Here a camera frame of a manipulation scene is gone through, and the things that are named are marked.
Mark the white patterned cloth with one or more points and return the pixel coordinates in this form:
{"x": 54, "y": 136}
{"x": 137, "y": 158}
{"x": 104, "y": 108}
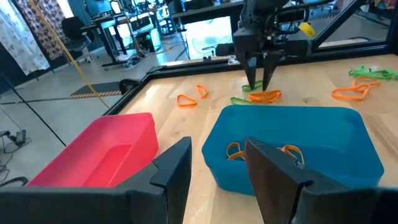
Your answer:
{"x": 18, "y": 37}

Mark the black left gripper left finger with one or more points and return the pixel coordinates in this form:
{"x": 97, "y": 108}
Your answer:
{"x": 140, "y": 205}

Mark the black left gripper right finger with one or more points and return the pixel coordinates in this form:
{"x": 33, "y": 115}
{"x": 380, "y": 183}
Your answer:
{"x": 295, "y": 202}

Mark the tan rubber band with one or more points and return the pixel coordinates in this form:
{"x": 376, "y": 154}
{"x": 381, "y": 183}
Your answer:
{"x": 231, "y": 155}

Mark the black computer tower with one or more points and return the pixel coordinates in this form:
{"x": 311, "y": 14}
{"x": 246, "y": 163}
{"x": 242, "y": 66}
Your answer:
{"x": 149, "y": 40}

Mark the red plastic basket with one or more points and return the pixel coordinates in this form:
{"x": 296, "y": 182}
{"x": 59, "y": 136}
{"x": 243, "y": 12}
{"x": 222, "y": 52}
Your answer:
{"x": 93, "y": 149}

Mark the black office chair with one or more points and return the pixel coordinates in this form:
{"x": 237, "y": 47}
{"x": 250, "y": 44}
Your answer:
{"x": 73, "y": 29}

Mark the dark floral cloth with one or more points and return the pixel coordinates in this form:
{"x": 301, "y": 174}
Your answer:
{"x": 46, "y": 28}

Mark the black hazard striped mat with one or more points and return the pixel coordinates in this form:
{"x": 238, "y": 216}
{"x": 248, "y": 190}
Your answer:
{"x": 96, "y": 88}

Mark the orange rubber band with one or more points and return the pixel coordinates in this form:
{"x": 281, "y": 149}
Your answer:
{"x": 206, "y": 92}
{"x": 334, "y": 93}
{"x": 373, "y": 82}
{"x": 186, "y": 105}
{"x": 295, "y": 148}
{"x": 264, "y": 101}

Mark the green rubber band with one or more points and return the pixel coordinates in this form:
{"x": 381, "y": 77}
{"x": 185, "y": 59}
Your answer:
{"x": 379, "y": 74}
{"x": 237, "y": 101}
{"x": 248, "y": 89}

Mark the black desk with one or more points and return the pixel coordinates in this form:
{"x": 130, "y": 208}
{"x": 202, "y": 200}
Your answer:
{"x": 107, "y": 40}

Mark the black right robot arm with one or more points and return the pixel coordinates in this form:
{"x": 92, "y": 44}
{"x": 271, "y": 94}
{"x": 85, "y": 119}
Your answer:
{"x": 258, "y": 6}

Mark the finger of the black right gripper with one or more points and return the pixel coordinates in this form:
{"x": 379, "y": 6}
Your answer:
{"x": 250, "y": 70}
{"x": 270, "y": 71}

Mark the black metal table frame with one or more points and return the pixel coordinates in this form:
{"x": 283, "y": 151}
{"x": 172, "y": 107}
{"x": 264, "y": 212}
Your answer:
{"x": 192, "y": 67}

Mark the blue plastic basket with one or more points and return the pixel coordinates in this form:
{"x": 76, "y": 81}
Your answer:
{"x": 311, "y": 130}

